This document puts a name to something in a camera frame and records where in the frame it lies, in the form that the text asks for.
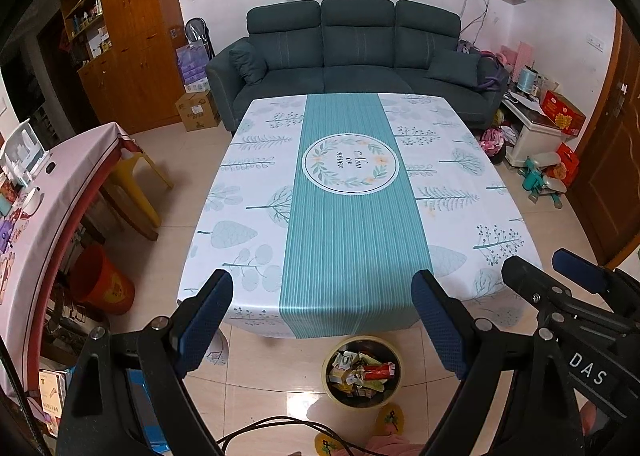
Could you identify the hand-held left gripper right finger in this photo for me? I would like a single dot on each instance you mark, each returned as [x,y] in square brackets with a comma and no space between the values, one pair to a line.
[440,321]

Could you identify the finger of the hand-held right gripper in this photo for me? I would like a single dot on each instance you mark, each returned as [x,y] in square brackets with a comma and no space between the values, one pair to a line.
[580,263]
[530,281]

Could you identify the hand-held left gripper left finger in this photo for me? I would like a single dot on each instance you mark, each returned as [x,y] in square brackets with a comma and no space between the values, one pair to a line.
[205,321]

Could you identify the pile of discarded packets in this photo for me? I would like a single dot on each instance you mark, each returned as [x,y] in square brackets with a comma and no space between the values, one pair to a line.
[360,371]

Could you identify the yellow rimmed dark bin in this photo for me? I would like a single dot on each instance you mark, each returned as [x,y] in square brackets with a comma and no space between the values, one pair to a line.
[360,402]

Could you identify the brown wooden door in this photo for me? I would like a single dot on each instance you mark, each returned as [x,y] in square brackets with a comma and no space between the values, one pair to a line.
[605,161]

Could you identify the yellow printed slipper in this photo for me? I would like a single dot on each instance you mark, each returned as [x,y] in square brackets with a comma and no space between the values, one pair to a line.
[391,418]
[327,446]

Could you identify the red plastic bucket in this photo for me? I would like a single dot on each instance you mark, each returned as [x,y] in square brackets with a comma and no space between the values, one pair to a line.
[102,281]

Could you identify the table with blue-white cloth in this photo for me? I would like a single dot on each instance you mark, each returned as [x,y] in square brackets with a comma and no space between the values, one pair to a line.
[350,236]

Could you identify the person's right leg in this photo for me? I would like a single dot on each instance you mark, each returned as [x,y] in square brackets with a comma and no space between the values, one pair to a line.
[395,447]

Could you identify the white low cabinet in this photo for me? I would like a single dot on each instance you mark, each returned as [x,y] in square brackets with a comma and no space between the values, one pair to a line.
[530,133]

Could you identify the pink cloth pile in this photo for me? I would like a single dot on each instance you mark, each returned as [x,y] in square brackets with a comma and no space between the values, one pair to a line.
[492,142]

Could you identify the yellow plastic chair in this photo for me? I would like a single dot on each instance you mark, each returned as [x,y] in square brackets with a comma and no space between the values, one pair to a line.
[135,186]

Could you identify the red gift box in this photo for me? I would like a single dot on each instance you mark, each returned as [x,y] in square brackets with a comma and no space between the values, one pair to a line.
[562,111]

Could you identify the teal ribbon spool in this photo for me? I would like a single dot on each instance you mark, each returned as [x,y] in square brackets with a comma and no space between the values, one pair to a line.
[527,80]

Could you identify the pink cloth covered side table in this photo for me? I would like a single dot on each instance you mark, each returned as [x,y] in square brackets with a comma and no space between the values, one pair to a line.
[75,161]

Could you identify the white round dish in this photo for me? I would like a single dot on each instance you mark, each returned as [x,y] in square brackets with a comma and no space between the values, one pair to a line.
[32,201]

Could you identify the cardboard box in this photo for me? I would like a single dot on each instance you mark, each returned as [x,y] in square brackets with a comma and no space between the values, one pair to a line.
[197,111]

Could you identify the pink flat board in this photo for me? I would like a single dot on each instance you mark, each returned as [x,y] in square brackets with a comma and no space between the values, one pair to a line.
[522,56]

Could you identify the dark green cushion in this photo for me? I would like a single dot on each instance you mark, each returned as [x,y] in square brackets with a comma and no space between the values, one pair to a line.
[247,63]
[452,68]

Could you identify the purple bag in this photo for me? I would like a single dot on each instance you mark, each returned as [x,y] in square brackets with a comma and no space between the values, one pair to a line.
[468,47]

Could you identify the white countertop appliance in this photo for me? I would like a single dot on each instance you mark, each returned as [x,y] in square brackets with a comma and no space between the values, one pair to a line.
[20,151]

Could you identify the purple tissue pack stack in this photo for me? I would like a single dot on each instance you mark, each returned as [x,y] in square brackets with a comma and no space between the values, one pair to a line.
[192,68]

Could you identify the orange wooden cabinet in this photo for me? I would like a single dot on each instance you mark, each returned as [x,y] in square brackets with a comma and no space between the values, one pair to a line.
[145,36]

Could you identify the dark green sofa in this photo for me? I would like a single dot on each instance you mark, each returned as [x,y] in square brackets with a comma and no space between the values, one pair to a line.
[360,36]

